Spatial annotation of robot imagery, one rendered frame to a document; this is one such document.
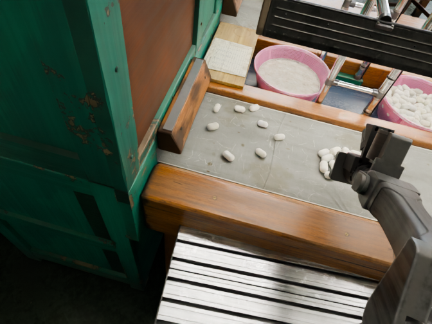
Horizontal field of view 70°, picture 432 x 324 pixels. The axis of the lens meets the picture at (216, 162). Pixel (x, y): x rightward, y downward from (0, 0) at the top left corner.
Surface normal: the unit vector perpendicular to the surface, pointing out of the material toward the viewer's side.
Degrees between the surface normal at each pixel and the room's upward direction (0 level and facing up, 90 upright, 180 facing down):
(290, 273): 0
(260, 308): 0
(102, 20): 90
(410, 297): 33
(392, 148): 50
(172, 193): 0
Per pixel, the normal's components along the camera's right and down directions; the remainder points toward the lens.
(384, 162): -0.19, 0.18
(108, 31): 0.96, 0.26
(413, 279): -0.09, -0.09
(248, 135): 0.11, -0.58
